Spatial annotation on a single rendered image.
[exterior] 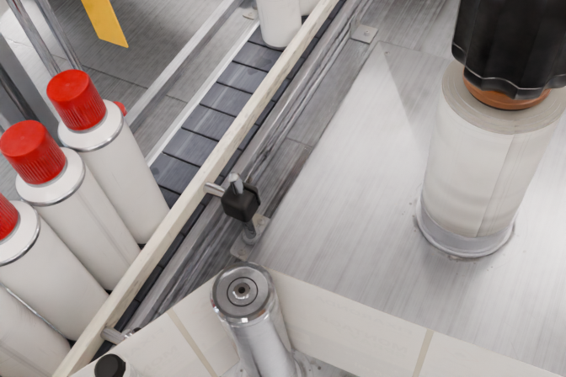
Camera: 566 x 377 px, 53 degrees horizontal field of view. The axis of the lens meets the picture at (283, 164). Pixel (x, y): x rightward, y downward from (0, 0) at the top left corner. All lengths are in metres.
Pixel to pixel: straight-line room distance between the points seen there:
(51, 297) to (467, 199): 0.33
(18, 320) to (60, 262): 0.05
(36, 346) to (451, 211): 0.35
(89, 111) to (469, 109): 0.27
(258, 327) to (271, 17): 0.43
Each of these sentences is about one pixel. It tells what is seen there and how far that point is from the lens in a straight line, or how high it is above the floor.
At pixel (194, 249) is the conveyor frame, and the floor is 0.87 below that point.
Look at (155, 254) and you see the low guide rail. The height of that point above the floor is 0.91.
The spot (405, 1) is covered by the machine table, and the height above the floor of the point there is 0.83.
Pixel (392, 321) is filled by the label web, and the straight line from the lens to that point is 0.34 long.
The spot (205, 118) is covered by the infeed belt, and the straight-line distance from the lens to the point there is 0.66.
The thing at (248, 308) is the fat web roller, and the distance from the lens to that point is 0.33.
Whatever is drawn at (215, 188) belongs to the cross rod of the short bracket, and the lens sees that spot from 0.56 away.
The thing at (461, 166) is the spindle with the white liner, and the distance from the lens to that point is 0.45.
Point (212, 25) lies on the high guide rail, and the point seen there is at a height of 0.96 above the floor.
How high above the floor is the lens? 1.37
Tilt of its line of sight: 54 degrees down
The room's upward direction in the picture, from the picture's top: 9 degrees counter-clockwise
